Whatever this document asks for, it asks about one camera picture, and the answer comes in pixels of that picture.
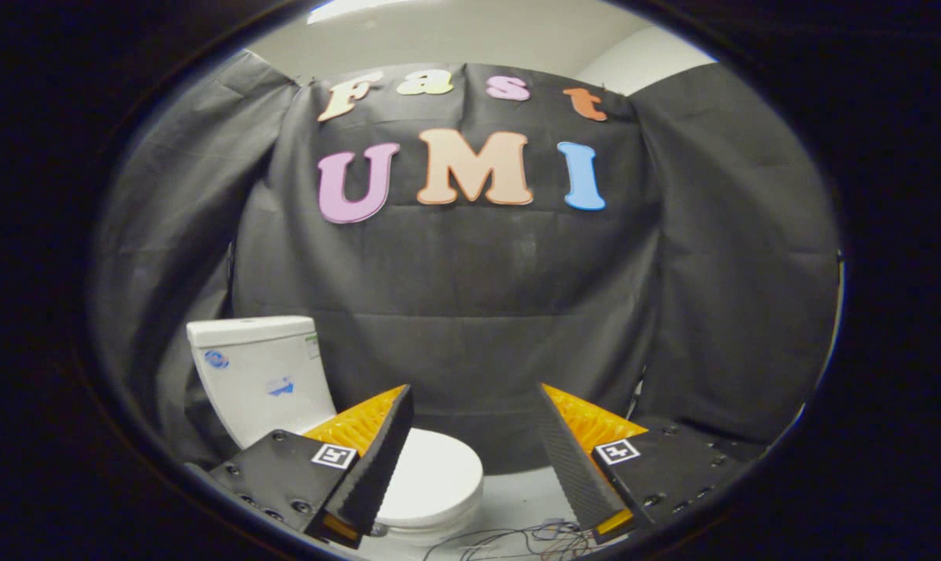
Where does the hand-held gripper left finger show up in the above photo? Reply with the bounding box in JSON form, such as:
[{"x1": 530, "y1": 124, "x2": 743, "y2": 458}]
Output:
[{"x1": 186, "y1": 383, "x2": 414, "y2": 550}]

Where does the white toilet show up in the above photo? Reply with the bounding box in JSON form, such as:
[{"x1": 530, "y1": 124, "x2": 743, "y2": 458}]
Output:
[{"x1": 186, "y1": 316, "x2": 485, "y2": 546}]

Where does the black backdrop cloth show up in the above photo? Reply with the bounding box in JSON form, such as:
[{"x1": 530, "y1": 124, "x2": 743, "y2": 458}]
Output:
[{"x1": 89, "y1": 48, "x2": 839, "y2": 476}]

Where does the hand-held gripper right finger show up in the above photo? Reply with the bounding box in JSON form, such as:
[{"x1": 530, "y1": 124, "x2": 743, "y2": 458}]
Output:
[{"x1": 537, "y1": 382, "x2": 752, "y2": 545}]

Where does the tangle of floor cables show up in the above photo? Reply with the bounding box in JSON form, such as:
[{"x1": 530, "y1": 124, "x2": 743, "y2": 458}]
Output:
[{"x1": 422, "y1": 519, "x2": 597, "y2": 561}]

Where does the white toilet lid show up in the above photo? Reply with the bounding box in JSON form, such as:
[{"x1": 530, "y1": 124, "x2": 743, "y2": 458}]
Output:
[{"x1": 377, "y1": 427, "x2": 485, "y2": 524}]

